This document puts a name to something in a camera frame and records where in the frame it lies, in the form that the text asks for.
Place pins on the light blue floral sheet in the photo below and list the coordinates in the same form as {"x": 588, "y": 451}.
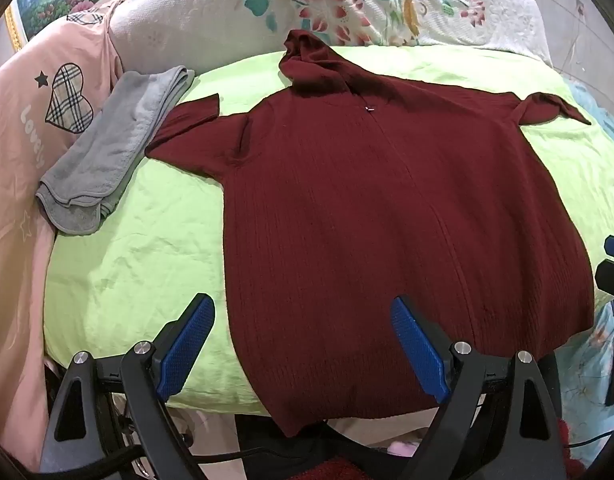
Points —
{"x": 587, "y": 385}

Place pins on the light green bed sheet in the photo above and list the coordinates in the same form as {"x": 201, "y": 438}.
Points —
{"x": 137, "y": 270}

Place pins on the grey towel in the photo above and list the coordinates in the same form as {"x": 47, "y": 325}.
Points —
{"x": 104, "y": 152}

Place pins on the white floral quilt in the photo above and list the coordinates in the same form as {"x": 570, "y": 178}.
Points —
{"x": 267, "y": 5}

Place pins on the pink fluffy object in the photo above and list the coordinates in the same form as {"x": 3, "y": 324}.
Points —
{"x": 404, "y": 448}

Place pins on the maroon knit hooded sweater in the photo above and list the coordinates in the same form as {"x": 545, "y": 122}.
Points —
{"x": 367, "y": 220}

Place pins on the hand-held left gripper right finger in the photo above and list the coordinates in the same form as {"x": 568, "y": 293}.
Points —
{"x": 419, "y": 350}

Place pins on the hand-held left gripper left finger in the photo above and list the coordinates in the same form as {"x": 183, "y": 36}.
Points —
{"x": 184, "y": 347}

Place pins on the dark cloth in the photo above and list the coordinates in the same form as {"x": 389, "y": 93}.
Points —
{"x": 307, "y": 447}

